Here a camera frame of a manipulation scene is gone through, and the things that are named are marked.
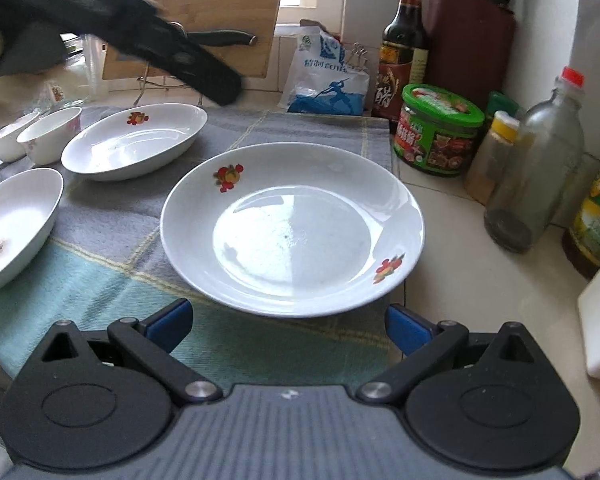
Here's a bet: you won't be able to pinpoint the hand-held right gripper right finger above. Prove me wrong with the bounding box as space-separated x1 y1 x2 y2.
356 304 551 404

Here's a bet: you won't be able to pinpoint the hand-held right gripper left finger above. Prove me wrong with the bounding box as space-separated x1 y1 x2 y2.
39 298 224 407

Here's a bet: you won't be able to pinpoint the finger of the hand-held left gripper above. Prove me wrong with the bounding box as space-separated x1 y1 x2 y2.
142 17 244 107

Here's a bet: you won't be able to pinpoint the small white bowl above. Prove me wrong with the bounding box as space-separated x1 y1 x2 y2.
17 106 83 166
0 111 41 163

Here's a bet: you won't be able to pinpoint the round white fruit-print plate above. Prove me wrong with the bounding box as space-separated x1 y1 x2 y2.
160 142 425 319

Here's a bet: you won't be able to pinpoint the clear drinking glass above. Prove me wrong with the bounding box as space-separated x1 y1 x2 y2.
80 34 110 104

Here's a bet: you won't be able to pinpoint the glass jar with label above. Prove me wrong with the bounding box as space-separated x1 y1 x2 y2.
40 54 91 108

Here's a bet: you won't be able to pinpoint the oval white fruit-print plate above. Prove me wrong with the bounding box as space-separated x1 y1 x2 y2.
61 103 208 182

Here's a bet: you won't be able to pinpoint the white and blue salt bag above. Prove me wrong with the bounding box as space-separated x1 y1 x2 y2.
278 20 371 115

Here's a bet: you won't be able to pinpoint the grey plaid cloth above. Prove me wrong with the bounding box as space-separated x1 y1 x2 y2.
0 105 407 392

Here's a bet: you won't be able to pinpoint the metal binder clips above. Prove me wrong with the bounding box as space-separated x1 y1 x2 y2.
343 42 371 74

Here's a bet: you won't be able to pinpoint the deep white fruit-print plate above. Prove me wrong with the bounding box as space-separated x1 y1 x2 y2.
0 167 64 299

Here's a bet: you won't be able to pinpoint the green-lid sauce jar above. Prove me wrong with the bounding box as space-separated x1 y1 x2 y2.
391 83 486 178

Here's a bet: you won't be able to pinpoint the yellow-lid spice shaker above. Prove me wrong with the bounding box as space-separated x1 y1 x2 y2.
463 111 524 206

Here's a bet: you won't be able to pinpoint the red-cap glass bottle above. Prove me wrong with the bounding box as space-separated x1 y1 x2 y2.
484 66 586 254

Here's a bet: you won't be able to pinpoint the dark soy sauce bottle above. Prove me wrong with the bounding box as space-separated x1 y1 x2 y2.
371 0 430 121

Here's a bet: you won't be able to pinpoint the yellow cooking oil bottle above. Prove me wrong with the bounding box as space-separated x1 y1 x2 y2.
561 157 600 281

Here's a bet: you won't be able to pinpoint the dark red knife block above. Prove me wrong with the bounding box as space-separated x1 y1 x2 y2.
422 0 517 111

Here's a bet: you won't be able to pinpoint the black-handled kitchen knife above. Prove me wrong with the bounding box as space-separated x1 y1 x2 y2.
167 20 258 47

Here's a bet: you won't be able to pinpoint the metal wire rack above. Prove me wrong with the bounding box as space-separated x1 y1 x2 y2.
136 62 206 107

